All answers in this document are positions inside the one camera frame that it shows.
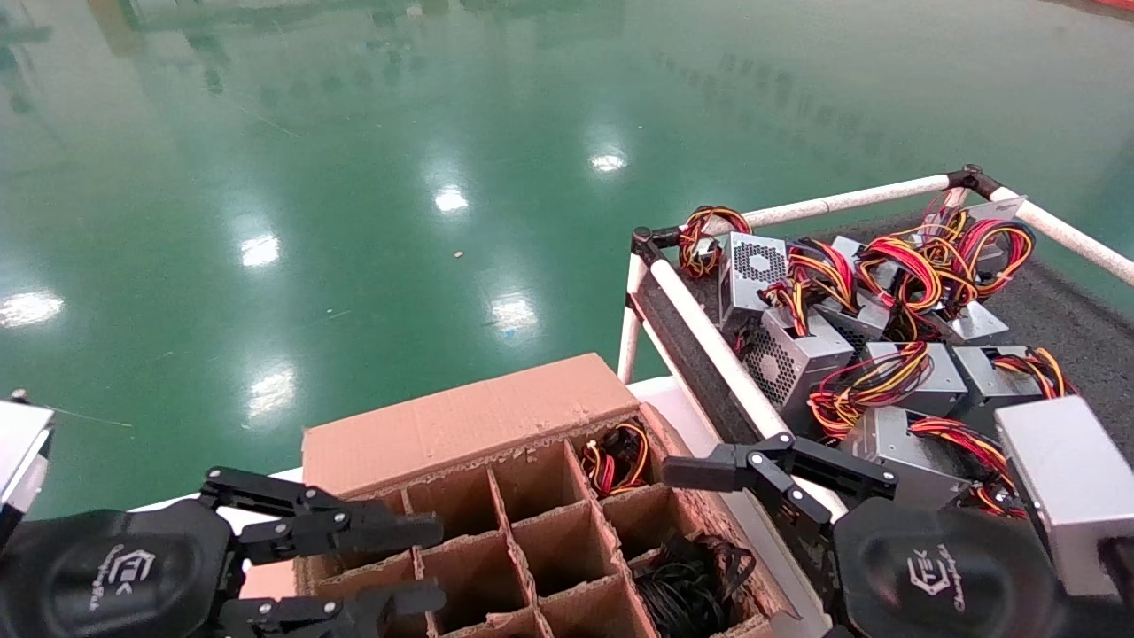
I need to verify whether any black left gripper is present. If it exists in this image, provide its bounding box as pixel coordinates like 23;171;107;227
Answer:
0;467;447;638

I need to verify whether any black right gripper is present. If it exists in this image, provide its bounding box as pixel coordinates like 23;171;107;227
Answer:
662;432;1068;638

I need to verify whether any cardboard box with dividers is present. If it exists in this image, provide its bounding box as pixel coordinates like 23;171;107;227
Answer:
239;353;803;638

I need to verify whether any silver power supply, fan grille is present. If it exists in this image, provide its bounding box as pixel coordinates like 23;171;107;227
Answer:
719;232;791;331

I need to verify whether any dark grey felt mat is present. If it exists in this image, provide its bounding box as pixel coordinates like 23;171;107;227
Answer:
638;208;1134;462

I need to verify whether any black cable bundle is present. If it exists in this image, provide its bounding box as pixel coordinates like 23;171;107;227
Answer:
633;530;758;638

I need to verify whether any red yellow wire bundle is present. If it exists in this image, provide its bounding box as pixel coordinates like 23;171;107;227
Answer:
678;206;754;281

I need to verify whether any white pipe cart frame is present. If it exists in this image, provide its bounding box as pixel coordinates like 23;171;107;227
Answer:
617;164;1134;533

